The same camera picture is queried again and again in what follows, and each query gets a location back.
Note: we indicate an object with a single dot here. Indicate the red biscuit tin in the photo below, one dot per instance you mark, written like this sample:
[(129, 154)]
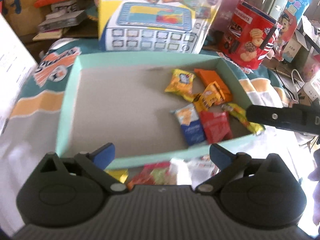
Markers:
[(250, 36)]

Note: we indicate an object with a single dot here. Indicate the red snack packet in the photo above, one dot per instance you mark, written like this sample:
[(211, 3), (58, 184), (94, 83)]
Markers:
[(216, 126)]

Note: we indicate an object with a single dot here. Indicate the mint green cardboard box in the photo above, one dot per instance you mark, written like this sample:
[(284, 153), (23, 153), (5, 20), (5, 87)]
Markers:
[(120, 97)]

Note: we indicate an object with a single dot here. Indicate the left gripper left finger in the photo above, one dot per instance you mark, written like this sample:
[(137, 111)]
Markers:
[(94, 163)]

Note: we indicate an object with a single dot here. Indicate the white instruction sheet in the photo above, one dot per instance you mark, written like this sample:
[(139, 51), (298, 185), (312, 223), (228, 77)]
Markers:
[(16, 65)]

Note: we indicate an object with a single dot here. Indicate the orange brown snack packet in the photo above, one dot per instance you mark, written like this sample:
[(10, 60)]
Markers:
[(203, 101)]

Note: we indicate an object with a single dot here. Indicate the blue white snack packet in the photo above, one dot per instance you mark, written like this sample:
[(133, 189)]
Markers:
[(190, 124)]

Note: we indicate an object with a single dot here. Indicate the plain yellow snack packet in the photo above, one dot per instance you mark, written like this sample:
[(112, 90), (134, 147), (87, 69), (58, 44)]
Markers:
[(120, 175)]

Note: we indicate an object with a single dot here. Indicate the striped blanket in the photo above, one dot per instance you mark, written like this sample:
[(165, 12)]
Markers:
[(32, 127)]

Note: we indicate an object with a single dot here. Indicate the blue cartoon toy box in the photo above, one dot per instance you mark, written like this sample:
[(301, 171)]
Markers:
[(286, 47)]

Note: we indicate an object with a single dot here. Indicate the toy tablet box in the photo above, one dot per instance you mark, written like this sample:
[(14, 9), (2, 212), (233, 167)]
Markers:
[(179, 26)]

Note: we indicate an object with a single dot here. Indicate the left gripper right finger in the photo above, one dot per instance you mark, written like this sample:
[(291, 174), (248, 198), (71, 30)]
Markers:
[(230, 166)]

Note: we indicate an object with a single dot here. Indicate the red green candy packet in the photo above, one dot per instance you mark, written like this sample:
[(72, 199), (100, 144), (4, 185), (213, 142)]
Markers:
[(155, 174)]

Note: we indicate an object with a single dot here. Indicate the yellow long candy packet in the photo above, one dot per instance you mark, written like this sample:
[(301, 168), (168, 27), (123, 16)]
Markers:
[(240, 114)]

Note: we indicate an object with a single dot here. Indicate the pink white candy packet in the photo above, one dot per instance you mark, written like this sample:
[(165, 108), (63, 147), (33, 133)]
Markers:
[(194, 171)]

